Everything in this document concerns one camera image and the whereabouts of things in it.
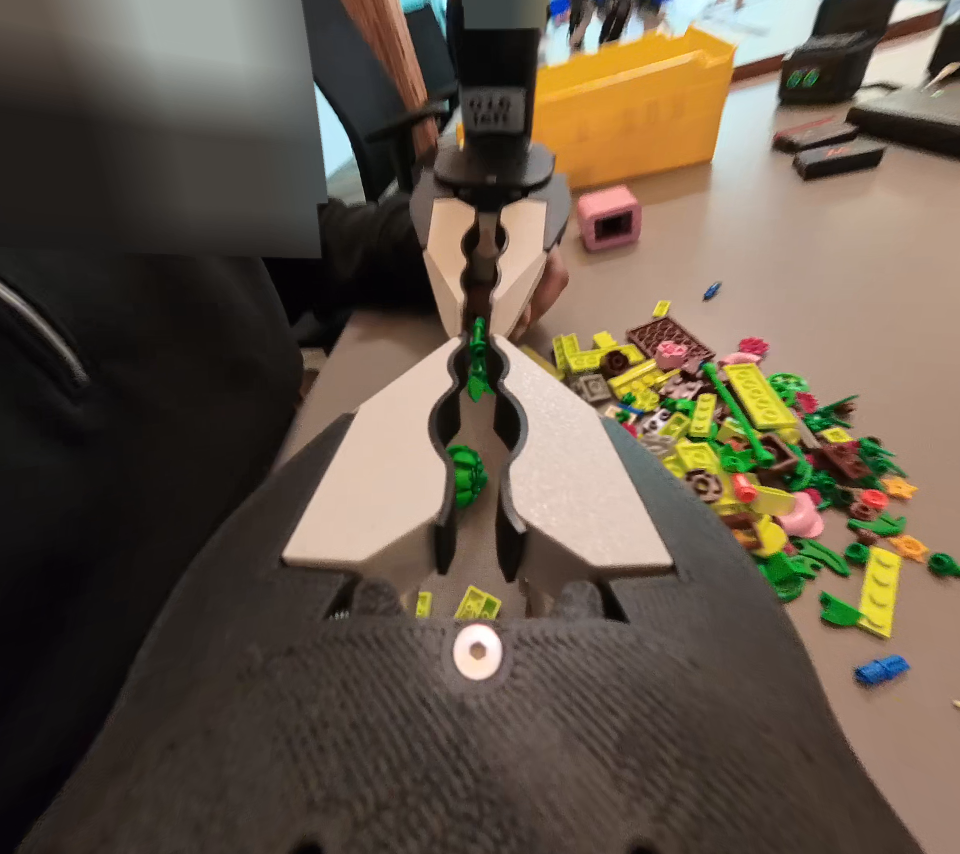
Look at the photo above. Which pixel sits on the pink curved toy tube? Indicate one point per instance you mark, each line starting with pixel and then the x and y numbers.
pixel 739 359

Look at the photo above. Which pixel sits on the yellow plastic bin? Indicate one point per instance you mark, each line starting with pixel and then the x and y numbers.
pixel 630 111

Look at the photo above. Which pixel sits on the blue toy pin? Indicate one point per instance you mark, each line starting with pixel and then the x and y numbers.
pixel 712 290
pixel 881 669

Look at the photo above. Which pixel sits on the pink arch toy piece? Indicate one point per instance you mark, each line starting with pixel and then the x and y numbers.
pixel 799 516

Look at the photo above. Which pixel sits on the narrow lime toy plate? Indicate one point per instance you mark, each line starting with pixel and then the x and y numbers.
pixel 879 591

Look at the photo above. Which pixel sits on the black charger with green lights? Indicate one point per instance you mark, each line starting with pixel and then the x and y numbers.
pixel 832 58

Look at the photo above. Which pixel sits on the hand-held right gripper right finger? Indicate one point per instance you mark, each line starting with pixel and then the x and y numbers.
pixel 585 486

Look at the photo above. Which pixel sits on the magenta flower toy piece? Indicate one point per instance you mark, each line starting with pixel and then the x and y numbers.
pixel 754 346

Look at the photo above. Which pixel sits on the green leafy stalk piece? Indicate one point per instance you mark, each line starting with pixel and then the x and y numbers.
pixel 478 374

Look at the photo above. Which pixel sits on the long wide lime plate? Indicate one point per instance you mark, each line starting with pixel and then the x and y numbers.
pixel 757 396

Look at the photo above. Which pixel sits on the person's left forearm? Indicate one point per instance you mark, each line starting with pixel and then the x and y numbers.
pixel 360 253

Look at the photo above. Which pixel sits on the pile of small toy bricks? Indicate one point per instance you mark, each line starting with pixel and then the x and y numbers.
pixel 712 434

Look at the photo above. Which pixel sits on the black flat power box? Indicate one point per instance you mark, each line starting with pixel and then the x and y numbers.
pixel 907 118

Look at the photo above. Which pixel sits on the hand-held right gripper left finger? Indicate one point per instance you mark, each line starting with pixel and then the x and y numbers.
pixel 367 486

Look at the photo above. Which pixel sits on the green toy stem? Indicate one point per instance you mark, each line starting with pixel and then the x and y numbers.
pixel 739 419

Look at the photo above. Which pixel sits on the black camera battery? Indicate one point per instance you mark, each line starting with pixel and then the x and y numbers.
pixel 814 135
pixel 840 160

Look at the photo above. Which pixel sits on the red cone toy piece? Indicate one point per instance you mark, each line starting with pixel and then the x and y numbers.
pixel 744 488

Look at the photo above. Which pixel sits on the green toy wheel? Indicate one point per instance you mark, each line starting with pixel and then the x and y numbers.
pixel 787 385

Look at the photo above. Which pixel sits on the black tabletop gadget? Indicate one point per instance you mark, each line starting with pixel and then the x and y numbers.
pixel 589 6
pixel 630 6

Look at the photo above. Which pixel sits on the brown toy brick plate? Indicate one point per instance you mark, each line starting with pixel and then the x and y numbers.
pixel 667 336

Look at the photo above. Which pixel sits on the green leaf cluster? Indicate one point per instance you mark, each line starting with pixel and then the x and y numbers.
pixel 465 475

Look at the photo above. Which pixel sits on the person's left hand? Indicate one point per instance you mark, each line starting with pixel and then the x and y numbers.
pixel 551 291

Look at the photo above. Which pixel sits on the pink toy brick pot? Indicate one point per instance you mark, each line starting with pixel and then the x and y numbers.
pixel 607 216

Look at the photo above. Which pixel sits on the pink printed round tile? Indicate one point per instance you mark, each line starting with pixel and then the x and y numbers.
pixel 671 353

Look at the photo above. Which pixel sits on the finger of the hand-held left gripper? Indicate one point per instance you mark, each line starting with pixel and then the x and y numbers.
pixel 525 246
pixel 446 253

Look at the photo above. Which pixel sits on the black charger case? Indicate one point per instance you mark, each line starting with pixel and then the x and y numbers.
pixel 949 43

